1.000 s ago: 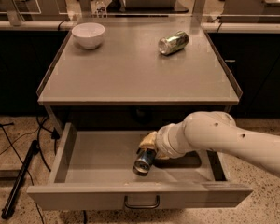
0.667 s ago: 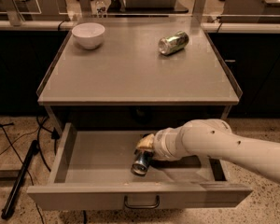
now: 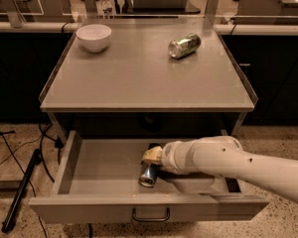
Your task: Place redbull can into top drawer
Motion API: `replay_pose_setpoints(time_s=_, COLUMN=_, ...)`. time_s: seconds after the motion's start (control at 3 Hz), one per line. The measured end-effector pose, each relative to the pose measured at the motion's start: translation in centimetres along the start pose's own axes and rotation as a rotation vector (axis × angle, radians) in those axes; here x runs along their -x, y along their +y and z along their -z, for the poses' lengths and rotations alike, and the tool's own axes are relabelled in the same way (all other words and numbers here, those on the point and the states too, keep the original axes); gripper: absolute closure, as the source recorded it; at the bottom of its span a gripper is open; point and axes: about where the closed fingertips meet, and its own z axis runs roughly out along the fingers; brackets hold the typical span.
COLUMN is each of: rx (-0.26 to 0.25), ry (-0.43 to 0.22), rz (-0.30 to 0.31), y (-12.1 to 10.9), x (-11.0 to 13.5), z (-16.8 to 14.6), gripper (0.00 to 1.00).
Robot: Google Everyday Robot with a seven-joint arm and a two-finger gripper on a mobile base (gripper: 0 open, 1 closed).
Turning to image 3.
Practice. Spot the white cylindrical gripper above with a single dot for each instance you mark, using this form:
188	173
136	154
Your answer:
171	159

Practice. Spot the blue silver redbull can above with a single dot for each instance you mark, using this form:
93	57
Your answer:
148	175

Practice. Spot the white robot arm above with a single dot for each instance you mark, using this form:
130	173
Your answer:
223	156

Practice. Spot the grey open top drawer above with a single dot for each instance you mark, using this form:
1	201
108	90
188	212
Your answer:
97	182

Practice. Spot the green soda can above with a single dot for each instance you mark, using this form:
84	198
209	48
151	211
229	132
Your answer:
183	47

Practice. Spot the grey cabinet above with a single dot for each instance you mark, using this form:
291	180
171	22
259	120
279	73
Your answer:
136	74

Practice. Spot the white ceramic bowl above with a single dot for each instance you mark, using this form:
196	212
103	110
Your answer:
94	38

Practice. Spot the clear water bottle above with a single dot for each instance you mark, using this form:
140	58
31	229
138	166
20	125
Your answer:
107	8

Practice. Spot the black bar on floor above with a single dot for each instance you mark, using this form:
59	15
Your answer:
9	222

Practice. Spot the dark metal drawer handle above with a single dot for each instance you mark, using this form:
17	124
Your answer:
151	216

